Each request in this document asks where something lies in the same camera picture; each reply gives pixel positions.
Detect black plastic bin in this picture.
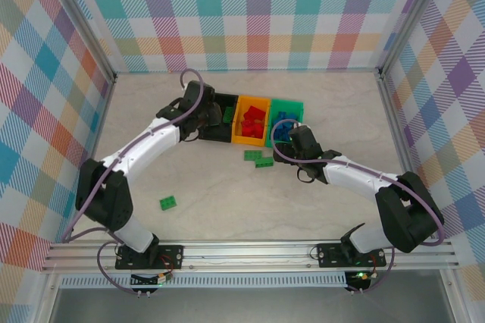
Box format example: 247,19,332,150
196,91,240,144

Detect orange plastic bin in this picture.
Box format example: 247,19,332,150
230,94,273,147

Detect green plastic bin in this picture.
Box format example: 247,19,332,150
264,97,305,149

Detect grey metal sheet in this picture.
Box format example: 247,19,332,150
48,287,455,323

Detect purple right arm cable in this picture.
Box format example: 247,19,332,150
269,119,445,296

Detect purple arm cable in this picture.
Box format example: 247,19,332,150
269,119,445,296
62,68,205,296

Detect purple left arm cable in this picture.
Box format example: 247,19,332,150
62,68,205,296

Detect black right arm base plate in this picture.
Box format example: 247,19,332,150
316,242,387,268

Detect aluminium left side rail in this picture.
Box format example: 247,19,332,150
45,74,117,252

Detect aluminium right side rail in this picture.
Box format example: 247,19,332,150
377,71,435,240

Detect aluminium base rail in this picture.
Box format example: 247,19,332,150
40,238,459,274

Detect right controller board with wires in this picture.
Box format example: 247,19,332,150
346,270,380,286

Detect controller board with wires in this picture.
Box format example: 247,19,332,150
346,270,380,286
130,272,175,287

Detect white slotted cable duct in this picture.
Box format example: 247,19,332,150
59,271,348,289

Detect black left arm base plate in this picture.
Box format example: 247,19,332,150
115,243,185,271

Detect aluminium left frame post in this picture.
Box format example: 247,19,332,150
36,0,117,83

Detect aluminium frame post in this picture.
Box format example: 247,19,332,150
36,0,117,83
378,0,452,77

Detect left controller board with wires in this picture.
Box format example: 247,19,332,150
130,272,175,287

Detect aluminium right frame post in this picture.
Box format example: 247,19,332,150
378,0,452,77

